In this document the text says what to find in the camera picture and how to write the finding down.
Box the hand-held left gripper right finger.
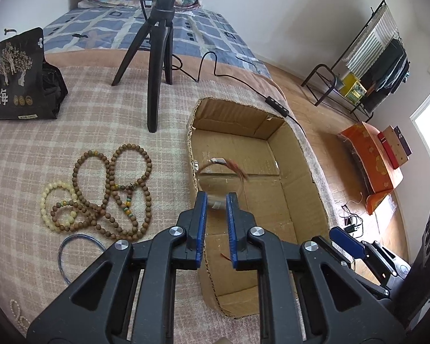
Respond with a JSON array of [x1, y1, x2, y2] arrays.
[[226, 191, 405, 344]]

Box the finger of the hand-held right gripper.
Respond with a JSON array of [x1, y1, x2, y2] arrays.
[[329, 227, 367, 259]]

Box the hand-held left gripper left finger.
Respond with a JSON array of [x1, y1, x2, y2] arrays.
[[27, 191, 208, 344]]

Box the rose gold wristwatch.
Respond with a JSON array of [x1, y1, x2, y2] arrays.
[[196, 158, 249, 210]]

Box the cardboard box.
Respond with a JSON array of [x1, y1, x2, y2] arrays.
[[187, 97, 331, 319]]

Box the long brown bead necklace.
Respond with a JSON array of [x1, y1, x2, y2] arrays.
[[73, 144, 153, 241]]

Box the thin blue bangle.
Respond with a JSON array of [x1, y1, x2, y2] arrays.
[[59, 234, 107, 284]]

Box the brown and cream bead bracelet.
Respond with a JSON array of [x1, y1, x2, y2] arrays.
[[51, 200, 81, 228]]

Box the white pearl bracelet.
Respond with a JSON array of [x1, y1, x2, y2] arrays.
[[8, 298, 30, 331]]

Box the black speaker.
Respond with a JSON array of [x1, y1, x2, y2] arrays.
[[405, 202, 430, 334]]

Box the orange-covered side table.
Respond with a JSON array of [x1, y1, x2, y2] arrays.
[[338, 122, 404, 216]]

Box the red box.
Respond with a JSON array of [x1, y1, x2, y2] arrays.
[[377, 132, 400, 170]]

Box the tan box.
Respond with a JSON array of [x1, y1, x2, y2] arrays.
[[382, 125, 410, 167]]

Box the dark box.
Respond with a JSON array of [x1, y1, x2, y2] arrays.
[[394, 125, 414, 158]]

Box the yellow crate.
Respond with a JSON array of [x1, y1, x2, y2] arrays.
[[342, 72, 367, 103]]

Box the black clothes rack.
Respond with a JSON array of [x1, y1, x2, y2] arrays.
[[301, 0, 412, 123]]

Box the black tripod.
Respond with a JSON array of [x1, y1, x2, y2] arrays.
[[111, 0, 176, 134]]

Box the dark hanging clothes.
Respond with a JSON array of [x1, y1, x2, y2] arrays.
[[360, 38, 411, 96]]

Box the striped towel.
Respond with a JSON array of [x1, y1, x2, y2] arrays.
[[344, 7, 400, 79]]

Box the blue checked bedsheet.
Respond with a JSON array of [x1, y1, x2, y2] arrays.
[[42, 6, 271, 79]]

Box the black snack bag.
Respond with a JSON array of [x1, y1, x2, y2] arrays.
[[0, 27, 46, 122]]

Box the charger with cables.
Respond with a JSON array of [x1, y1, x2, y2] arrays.
[[340, 202, 365, 239]]

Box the black inline cable remote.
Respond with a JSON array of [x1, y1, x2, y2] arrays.
[[264, 95, 289, 117]]

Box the black power cable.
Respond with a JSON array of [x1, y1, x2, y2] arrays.
[[170, 51, 306, 137]]

